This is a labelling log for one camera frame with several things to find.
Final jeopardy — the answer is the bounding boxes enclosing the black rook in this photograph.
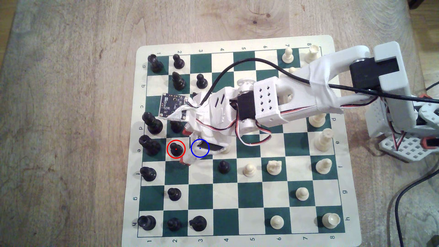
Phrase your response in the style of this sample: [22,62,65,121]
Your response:
[147,54,164,73]
[137,215,157,231]

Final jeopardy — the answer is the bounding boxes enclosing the base servo wires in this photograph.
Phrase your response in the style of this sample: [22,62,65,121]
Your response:
[386,98,407,151]

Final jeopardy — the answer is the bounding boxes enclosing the camera circuit board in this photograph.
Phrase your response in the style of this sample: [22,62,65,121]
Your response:
[158,93,188,119]

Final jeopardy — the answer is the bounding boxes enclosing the black queen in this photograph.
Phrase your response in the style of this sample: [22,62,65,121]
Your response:
[142,111,164,134]

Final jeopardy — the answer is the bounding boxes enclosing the black power cable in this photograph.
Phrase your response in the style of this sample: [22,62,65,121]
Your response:
[394,170,439,247]

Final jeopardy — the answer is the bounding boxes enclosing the green and cream chess mat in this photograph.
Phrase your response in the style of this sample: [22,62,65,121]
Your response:
[121,34,362,247]

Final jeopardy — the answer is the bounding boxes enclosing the white taped gripper body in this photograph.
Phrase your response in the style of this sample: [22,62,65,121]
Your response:
[187,87,242,155]

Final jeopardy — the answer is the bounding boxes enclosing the black camera cable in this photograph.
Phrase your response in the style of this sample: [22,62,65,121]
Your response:
[200,59,439,105]

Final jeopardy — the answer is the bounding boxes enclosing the white queen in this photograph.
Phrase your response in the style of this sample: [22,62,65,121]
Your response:
[309,115,327,128]

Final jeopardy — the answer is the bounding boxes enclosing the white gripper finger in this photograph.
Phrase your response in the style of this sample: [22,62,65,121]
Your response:
[181,146,206,166]
[183,123,200,141]

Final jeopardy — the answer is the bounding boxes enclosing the white knight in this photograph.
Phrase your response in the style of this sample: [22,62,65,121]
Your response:
[266,160,283,176]

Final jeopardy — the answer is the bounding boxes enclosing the white king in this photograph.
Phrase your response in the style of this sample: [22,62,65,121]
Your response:
[314,128,334,152]

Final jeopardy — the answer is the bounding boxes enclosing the red white black servo wires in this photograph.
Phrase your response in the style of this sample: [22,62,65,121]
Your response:
[206,98,381,147]

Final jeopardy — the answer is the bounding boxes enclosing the white rook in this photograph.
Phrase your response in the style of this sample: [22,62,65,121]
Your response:
[305,45,321,64]
[322,213,341,229]

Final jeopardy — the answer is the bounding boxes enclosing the white tape wrap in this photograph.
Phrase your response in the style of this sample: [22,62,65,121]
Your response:
[308,54,344,115]

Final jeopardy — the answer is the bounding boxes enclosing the orange clamp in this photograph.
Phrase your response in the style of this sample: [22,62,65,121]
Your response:
[422,137,439,150]

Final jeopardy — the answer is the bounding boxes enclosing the white bishop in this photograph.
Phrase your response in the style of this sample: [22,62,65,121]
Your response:
[316,158,333,175]

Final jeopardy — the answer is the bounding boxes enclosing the black king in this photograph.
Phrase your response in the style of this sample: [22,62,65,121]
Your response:
[139,135,161,156]

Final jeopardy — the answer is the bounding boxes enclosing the black bishop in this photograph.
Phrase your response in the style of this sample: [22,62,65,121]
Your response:
[171,71,187,91]
[140,167,157,182]

